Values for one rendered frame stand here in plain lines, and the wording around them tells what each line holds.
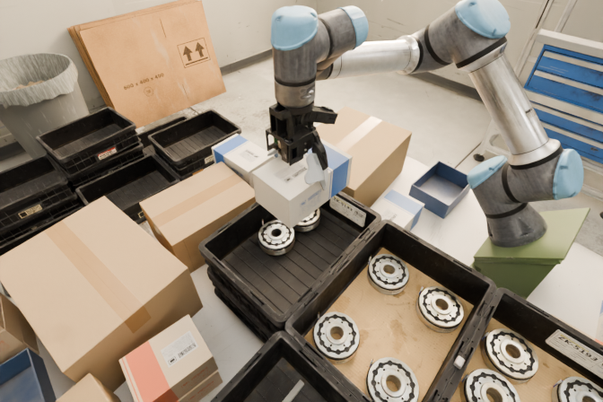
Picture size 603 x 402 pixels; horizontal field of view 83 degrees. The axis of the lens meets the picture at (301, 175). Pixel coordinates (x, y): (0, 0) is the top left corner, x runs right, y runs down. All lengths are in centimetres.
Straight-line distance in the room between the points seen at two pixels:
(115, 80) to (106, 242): 220
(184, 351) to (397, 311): 50
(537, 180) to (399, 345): 51
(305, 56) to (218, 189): 66
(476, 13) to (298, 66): 45
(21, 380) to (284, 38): 101
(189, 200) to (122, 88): 212
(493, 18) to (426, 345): 74
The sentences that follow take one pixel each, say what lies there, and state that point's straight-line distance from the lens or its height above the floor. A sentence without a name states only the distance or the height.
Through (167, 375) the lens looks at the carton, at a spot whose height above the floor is 85.
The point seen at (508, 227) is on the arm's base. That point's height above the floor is 89.
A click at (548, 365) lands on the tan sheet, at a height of 83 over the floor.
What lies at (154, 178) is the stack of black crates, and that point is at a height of 38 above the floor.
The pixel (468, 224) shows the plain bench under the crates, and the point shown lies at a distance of 134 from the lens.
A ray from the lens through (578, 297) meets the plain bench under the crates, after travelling 133.
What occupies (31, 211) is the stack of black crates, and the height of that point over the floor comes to 40.
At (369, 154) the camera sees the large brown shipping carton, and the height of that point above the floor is 90.
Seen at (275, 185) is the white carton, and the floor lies 114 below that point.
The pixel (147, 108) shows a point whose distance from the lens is 321.
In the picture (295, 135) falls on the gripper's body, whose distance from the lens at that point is 66.
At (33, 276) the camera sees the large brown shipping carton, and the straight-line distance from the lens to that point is 107.
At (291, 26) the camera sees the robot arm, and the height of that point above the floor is 145.
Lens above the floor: 163
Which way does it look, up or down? 42 degrees down
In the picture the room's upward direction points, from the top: straight up
